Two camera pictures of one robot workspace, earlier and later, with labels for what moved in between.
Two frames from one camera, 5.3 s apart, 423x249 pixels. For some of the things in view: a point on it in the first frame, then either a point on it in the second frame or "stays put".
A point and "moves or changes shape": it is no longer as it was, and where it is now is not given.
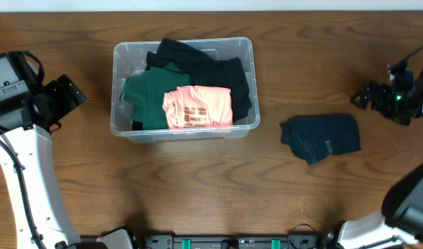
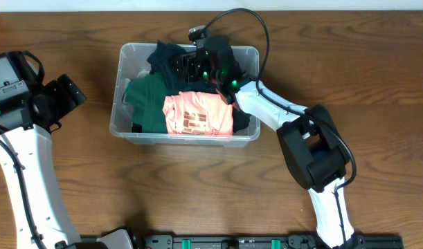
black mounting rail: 291,241 stays put
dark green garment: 145,90 stays put
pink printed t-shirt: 198,106 moves or changes shape
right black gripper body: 394,105 -> 195,70
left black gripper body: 55,102 stays put
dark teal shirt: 314,137 moves or changes shape
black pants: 169,51 -> 241,118
